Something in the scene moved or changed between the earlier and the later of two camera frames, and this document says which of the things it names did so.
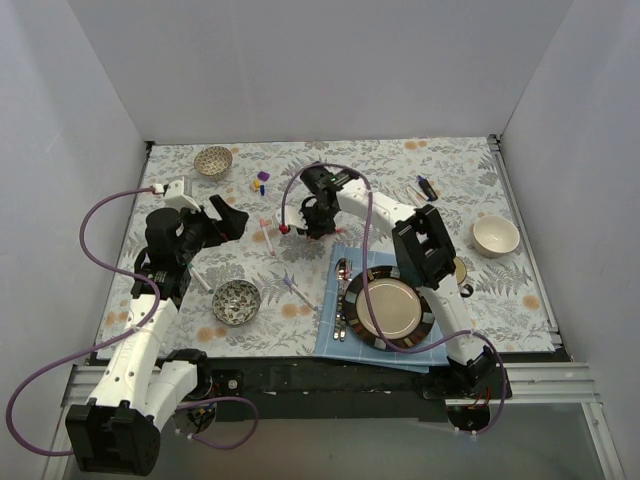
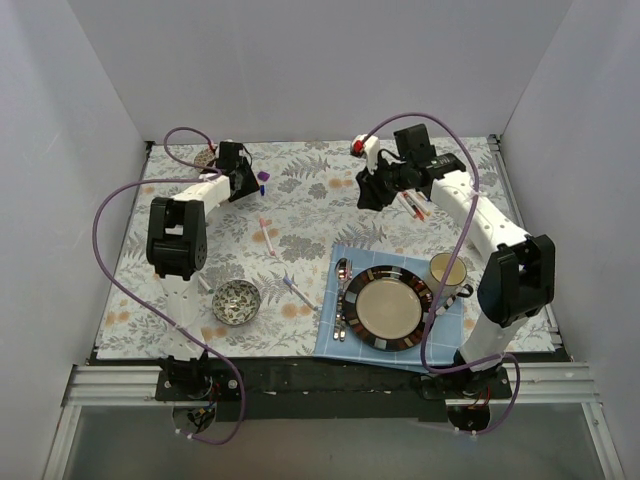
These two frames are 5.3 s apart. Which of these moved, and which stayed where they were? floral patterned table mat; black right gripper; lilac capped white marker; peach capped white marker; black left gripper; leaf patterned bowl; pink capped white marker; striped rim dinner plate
Moved: peach capped white marker; black right gripper; black left gripper
Stayed: striped rim dinner plate; lilac capped white marker; pink capped white marker; leaf patterned bowl; floral patterned table mat
